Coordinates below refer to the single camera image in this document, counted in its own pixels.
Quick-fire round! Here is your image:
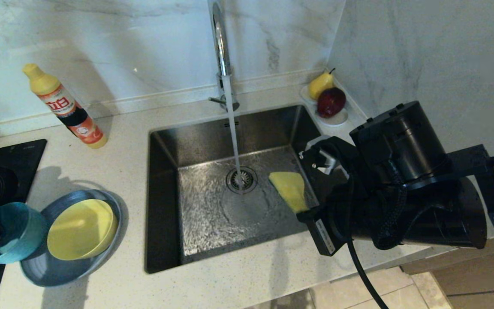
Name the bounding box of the teal plastic bowl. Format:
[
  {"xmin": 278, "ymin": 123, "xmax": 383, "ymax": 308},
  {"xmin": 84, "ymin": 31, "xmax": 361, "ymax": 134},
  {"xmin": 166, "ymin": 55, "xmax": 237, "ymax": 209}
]
[{"xmin": 0, "ymin": 202, "xmax": 49, "ymax": 264}]

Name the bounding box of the yellow sponge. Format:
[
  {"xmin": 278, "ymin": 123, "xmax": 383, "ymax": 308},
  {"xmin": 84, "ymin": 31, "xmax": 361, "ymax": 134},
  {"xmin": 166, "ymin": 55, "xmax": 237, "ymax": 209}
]
[{"xmin": 268, "ymin": 171, "xmax": 310, "ymax": 214}]

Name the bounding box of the white orange dish soap bottle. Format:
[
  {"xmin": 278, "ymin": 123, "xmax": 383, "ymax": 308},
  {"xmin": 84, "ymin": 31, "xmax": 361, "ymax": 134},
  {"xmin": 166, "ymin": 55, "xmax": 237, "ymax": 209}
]
[{"xmin": 22, "ymin": 64, "xmax": 108, "ymax": 149}]

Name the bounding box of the chrome faucet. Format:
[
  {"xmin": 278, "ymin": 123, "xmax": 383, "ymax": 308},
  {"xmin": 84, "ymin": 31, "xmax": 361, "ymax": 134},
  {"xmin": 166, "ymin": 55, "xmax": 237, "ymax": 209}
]
[{"xmin": 210, "ymin": 0, "xmax": 240, "ymax": 113}]

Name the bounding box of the round metal sink drain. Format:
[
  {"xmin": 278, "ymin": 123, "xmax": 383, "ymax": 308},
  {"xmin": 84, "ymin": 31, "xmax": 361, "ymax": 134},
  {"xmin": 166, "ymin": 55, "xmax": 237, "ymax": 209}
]
[{"xmin": 226, "ymin": 167, "xmax": 258, "ymax": 194}]

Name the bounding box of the stainless steel sink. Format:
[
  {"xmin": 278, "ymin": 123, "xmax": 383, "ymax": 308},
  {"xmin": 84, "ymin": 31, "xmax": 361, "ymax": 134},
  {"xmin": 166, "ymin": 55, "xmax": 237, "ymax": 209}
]
[{"xmin": 145, "ymin": 104, "xmax": 350, "ymax": 274}]

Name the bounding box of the blue-grey plate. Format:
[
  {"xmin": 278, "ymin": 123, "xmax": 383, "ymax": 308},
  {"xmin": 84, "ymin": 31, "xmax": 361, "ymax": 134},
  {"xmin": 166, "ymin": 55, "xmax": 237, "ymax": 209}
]
[{"xmin": 20, "ymin": 189, "xmax": 124, "ymax": 287}]

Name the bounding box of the black induction cooktop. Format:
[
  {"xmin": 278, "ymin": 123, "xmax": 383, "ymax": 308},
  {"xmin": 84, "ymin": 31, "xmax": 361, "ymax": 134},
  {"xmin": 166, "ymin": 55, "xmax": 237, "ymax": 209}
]
[{"xmin": 0, "ymin": 139, "xmax": 48, "ymax": 309}]

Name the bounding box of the yellow plastic bowl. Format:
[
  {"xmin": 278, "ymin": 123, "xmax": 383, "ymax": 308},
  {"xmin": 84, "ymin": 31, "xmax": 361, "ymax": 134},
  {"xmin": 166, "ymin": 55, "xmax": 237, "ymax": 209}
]
[{"xmin": 46, "ymin": 199, "xmax": 119, "ymax": 261}]

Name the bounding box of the small white dish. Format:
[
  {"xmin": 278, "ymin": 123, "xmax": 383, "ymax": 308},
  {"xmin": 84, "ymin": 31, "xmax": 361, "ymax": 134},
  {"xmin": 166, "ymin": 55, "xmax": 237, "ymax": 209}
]
[{"xmin": 301, "ymin": 85, "xmax": 350, "ymax": 127}]

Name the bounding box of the dark red apple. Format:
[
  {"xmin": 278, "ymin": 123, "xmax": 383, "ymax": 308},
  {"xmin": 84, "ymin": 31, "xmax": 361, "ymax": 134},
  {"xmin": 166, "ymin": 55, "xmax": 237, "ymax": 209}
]
[{"xmin": 316, "ymin": 87, "xmax": 346, "ymax": 119}]

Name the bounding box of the running water stream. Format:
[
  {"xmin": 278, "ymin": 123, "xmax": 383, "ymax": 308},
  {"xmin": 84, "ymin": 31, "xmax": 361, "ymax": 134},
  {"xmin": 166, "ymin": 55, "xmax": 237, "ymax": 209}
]
[{"xmin": 223, "ymin": 76, "xmax": 244, "ymax": 193}]

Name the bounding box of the yellow pear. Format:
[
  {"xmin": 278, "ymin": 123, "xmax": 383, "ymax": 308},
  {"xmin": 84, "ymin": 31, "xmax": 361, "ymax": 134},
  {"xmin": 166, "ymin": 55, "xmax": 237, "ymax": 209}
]
[{"xmin": 307, "ymin": 69, "xmax": 335, "ymax": 102}]

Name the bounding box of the wooden cabinet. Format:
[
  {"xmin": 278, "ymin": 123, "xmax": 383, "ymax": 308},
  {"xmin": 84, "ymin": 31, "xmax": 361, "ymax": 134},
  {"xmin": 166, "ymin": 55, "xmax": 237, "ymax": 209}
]
[{"xmin": 401, "ymin": 236, "xmax": 494, "ymax": 309}]

